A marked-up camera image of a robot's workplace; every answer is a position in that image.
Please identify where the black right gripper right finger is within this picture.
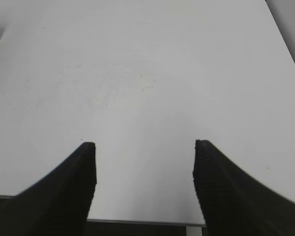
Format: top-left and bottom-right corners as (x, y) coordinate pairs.
(193, 140), (295, 236)

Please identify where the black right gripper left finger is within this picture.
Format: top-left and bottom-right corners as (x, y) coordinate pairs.
(0, 142), (97, 236)

